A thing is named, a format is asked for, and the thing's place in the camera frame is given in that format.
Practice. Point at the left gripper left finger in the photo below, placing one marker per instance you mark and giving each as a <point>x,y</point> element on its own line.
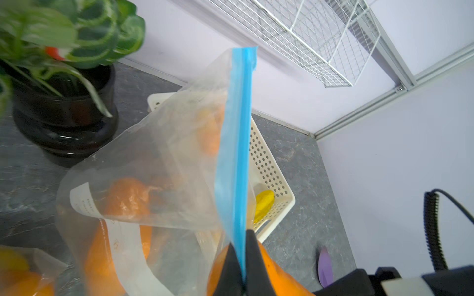
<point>226,274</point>

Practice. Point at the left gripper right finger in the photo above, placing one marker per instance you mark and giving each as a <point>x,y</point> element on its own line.
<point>257,279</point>

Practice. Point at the big orange mango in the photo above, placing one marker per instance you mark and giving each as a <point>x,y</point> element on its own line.
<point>283,283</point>

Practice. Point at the clear zip-top bag blue zipper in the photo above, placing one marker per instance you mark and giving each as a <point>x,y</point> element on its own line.
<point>28,272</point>

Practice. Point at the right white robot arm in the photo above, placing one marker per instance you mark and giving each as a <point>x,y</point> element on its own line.
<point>394,264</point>

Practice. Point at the yellow mango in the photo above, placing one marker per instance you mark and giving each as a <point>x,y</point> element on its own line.
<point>264,203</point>

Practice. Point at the purple pink brush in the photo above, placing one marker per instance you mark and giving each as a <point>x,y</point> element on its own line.
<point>324,268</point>

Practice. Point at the white plastic perforated basket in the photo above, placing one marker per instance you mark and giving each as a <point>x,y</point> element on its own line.
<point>192,163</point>

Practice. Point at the green potted plant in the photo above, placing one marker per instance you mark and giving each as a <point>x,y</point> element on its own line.
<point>57,71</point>

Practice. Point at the white wire wall shelf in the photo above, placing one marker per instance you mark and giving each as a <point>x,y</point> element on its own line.
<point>332,40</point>

